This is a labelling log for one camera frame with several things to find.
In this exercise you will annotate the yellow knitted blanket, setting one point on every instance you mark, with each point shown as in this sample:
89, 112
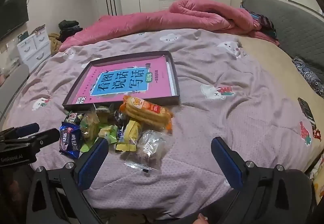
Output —
54, 42

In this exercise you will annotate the orange cracker packet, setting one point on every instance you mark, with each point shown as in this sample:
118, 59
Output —
149, 110

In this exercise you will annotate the dark clothes pile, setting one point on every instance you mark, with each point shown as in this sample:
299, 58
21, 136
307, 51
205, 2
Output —
68, 27

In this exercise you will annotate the light green snack packet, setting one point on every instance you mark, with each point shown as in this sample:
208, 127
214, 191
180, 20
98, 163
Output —
108, 131

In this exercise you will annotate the person's right hand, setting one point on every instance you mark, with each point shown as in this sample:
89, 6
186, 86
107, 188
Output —
202, 219

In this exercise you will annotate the black phone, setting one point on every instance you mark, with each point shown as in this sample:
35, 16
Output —
306, 110

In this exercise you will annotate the striped clothes pile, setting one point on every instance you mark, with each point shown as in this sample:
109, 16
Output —
263, 23

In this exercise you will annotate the pink book with blue label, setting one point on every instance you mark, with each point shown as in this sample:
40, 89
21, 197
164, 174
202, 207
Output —
114, 82

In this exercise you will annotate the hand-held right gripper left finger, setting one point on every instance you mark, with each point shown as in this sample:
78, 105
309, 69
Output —
93, 160

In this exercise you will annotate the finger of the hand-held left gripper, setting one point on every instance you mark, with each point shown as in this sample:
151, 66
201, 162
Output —
27, 128
46, 135

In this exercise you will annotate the black television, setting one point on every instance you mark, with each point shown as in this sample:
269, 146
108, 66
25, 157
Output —
12, 16

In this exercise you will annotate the long yellow snack packet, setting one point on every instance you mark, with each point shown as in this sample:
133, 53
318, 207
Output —
131, 135

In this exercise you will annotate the white drawer cabinet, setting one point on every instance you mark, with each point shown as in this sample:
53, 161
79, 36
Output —
35, 46

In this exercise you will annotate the grey padded headboard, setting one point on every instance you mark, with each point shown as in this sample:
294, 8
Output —
291, 26

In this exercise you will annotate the lilac printed bed cover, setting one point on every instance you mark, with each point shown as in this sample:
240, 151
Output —
215, 117

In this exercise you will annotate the clear bag brown snack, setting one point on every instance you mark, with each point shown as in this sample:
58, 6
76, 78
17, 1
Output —
89, 125

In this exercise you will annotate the dark patterned pillow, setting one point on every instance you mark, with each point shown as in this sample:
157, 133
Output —
308, 77

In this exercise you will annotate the dark shallow cardboard tray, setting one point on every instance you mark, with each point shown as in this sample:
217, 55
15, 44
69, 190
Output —
174, 74

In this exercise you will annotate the clear dried fruit packet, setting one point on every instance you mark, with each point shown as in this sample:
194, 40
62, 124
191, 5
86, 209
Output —
151, 145

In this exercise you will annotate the black and green snack packet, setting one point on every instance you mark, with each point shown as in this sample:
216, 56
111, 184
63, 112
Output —
73, 118

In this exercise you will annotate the pink quilt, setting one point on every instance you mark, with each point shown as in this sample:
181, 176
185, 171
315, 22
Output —
177, 18

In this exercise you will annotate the blue sandwich cookie packet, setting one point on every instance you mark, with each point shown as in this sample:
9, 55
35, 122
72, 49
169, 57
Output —
69, 137

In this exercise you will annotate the beige bed sheet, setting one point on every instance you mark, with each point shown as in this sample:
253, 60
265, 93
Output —
273, 67

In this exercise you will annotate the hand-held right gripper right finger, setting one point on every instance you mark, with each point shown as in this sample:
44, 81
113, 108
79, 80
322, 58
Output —
226, 163

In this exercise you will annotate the clear dark brownie packet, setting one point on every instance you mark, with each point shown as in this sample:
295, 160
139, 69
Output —
119, 116

